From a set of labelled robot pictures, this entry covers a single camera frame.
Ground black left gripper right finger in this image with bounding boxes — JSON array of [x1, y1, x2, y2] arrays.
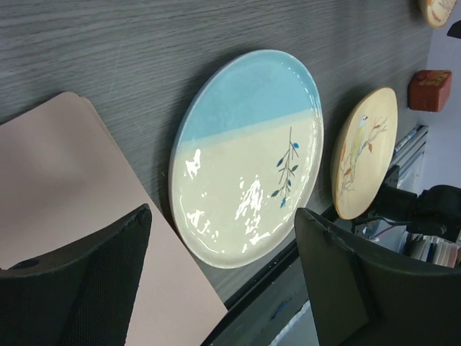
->
[[295, 208, 460, 345]]

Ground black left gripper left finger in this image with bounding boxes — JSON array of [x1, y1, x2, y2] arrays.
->
[[1, 204, 151, 345]]

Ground large cream bird plate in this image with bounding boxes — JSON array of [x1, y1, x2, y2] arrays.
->
[[331, 87, 398, 220]]

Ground blue and cream plate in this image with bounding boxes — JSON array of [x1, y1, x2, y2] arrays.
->
[[169, 50, 324, 269]]

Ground small cream bird plate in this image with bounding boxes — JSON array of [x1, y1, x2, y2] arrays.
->
[[418, 0, 458, 29]]

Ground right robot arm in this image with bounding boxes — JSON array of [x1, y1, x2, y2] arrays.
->
[[352, 165, 460, 243]]

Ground pink board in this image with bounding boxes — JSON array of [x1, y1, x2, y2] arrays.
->
[[1, 92, 227, 345]]

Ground red brown block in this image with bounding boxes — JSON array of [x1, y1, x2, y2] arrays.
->
[[408, 70, 452, 112]]

